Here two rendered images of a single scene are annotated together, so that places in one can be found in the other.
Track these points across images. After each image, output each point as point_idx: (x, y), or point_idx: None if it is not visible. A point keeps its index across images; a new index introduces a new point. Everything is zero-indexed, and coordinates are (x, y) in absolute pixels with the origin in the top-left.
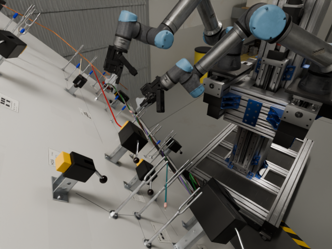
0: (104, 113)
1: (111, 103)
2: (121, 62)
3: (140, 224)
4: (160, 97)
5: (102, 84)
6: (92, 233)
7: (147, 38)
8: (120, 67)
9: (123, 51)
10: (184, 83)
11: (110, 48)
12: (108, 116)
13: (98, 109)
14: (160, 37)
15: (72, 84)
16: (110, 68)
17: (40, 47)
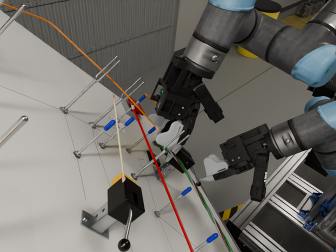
0: (160, 238)
1: (173, 201)
2: (196, 97)
3: None
4: (265, 172)
5: (127, 103)
6: None
7: (272, 53)
8: (193, 109)
9: (208, 77)
10: (327, 154)
11: (179, 68)
12: (167, 239)
13: (149, 234)
14: (319, 65)
15: (90, 164)
16: (171, 110)
17: (12, 44)
